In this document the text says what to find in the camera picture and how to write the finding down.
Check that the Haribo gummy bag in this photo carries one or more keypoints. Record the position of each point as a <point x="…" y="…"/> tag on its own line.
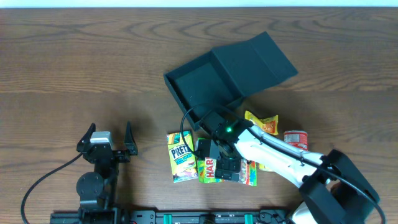
<point x="213" y="166"/>

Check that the black gift box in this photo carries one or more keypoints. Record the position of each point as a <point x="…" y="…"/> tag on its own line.
<point x="228" y="74"/>

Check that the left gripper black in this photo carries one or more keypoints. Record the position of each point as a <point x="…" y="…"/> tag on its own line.
<point x="116" y="155"/>

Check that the red tin can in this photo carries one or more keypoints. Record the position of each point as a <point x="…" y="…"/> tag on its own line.
<point x="297" y="139"/>

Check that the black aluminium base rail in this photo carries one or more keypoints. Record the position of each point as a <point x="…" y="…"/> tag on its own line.
<point x="119" y="216"/>

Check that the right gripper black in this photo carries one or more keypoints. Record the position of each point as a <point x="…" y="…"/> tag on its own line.
<point x="228" y="170"/>

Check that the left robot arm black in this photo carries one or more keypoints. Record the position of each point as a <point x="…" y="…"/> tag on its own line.
<point x="97" y="189"/>

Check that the yellow orange candy packet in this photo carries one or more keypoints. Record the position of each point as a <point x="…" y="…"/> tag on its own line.
<point x="268" y="125"/>

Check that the yellow Mentos bottle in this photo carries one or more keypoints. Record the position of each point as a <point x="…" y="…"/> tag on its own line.
<point x="264" y="168"/>

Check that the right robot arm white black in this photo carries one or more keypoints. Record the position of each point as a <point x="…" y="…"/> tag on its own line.
<point x="332" y="187"/>

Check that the yellow Pretz snack box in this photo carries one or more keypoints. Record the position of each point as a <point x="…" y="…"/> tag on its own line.
<point x="182" y="161"/>

